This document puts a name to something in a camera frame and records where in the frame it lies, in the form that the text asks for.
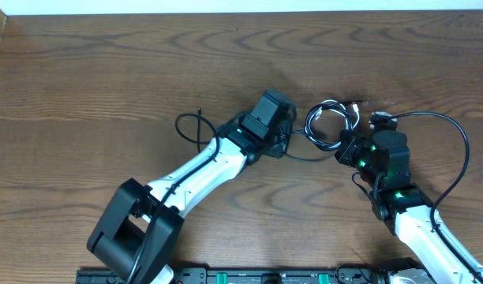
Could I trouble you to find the camera black cable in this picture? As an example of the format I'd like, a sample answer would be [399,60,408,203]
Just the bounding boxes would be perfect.
[125,136,221,284]
[387,111,483,284]

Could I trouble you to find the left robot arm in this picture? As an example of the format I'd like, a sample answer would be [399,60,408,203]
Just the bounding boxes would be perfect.
[86,89,297,283]

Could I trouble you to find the right camera black cable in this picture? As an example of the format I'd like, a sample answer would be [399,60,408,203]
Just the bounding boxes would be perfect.
[387,111,483,284]

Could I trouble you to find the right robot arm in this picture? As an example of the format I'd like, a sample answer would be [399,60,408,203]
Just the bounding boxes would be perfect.
[335,129,483,283]

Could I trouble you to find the black USB cable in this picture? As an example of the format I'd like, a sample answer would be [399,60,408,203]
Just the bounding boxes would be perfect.
[174,99,365,163]

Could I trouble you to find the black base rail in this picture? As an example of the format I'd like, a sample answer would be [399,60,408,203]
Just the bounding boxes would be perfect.
[75,258,436,284]

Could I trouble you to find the left camera black cable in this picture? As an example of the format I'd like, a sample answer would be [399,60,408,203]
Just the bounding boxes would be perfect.
[125,136,221,284]

